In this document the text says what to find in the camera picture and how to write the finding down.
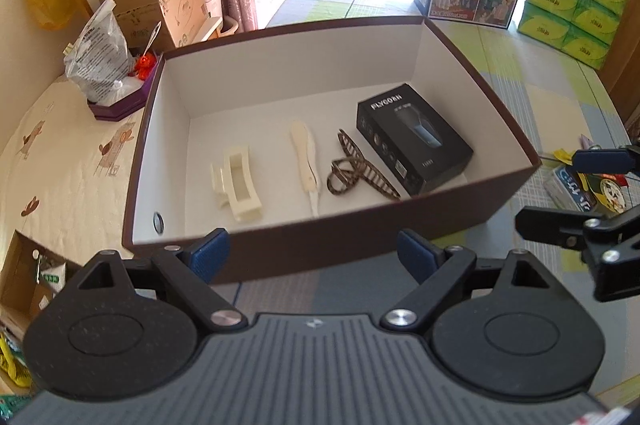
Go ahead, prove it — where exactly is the green yellow card package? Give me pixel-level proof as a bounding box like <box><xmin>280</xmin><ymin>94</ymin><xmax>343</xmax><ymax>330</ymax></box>
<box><xmin>578</xmin><ymin>172</ymin><xmax>628</xmax><ymax>215</ymax></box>

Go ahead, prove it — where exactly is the blue toothpick box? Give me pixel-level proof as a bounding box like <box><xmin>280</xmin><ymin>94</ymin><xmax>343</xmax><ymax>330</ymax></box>
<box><xmin>544</xmin><ymin>165</ymin><xmax>596</xmax><ymax>213</ymax></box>

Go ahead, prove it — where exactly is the leopard print hair clip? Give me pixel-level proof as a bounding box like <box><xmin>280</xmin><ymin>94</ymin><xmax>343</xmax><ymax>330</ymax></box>
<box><xmin>326</xmin><ymin>129</ymin><xmax>400</xmax><ymax>200</ymax></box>

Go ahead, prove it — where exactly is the white feather hair clip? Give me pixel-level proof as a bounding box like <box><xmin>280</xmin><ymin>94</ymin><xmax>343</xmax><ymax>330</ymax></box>
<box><xmin>290</xmin><ymin>120</ymin><xmax>320</xmax><ymax>218</ymax></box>

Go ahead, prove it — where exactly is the yellow snack packet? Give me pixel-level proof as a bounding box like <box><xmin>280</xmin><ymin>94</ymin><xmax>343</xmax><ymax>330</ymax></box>
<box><xmin>553</xmin><ymin>148</ymin><xmax>576</xmax><ymax>166</ymax></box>

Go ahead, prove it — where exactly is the checked pastel tablecloth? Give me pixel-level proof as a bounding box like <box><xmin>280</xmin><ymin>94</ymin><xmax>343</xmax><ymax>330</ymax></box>
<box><xmin>264</xmin><ymin>0</ymin><xmax>640</xmax><ymax>396</ymax></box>

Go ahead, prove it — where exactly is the cream claw hair clip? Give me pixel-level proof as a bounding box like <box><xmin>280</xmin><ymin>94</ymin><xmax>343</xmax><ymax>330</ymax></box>
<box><xmin>210</xmin><ymin>145</ymin><xmax>262</xmax><ymax>223</ymax></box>

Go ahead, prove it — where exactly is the black shaver box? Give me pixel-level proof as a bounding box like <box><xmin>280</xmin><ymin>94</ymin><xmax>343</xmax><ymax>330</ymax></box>
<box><xmin>357</xmin><ymin>84</ymin><xmax>474</xmax><ymax>196</ymax></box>

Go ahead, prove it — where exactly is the floor cardboard box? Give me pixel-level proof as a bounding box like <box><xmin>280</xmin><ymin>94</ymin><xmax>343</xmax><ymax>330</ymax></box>
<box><xmin>1</xmin><ymin>231</ymin><xmax>70</xmax><ymax>341</ymax></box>

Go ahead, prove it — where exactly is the cream bedspread with animals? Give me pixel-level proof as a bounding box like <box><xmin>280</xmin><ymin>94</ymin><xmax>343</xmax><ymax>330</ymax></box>
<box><xmin>1</xmin><ymin>77</ymin><xmax>142</xmax><ymax>265</ymax></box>

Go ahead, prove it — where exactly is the green tissue pack stack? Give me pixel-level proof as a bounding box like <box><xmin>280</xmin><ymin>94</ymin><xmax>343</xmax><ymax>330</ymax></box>
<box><xmin>518</xmin><ymin>0</ymin><xmax>627</xmax><ymax>70</ymax></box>

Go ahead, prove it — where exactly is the purple hexagonal tray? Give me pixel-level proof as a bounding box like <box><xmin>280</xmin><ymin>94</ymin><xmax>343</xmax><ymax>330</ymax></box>
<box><xmin>87</xmin><ymin>56</ymin><xmax>163</xmax><ymax>122</ymax></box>

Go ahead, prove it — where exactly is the brown white storage box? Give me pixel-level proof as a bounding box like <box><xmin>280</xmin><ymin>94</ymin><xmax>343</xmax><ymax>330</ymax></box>
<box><xmin>122</xmin><ymin>16</ymin><xmax>540</xmax><ymax>282</ymax></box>

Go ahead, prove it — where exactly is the red small toy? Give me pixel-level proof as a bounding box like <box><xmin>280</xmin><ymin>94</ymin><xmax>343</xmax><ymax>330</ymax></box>
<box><xmin>131</xmin><ymin>52</ymin><xmax>157</xmax><ymax>81</ymax></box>

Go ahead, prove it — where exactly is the clear printed plastic bag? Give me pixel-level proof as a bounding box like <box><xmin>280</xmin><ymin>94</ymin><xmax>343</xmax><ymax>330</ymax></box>
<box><xmin>63</xmin><ymin>0</ymin><xmax>141</xmax><ymax>106</ymax></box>

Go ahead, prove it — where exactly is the brown cardboard box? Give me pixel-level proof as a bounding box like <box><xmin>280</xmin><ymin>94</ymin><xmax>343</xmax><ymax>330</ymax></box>
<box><xmin>113</xmin><ymin>0</ymin><xmax>213</xmax><ymax>53</ymax></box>

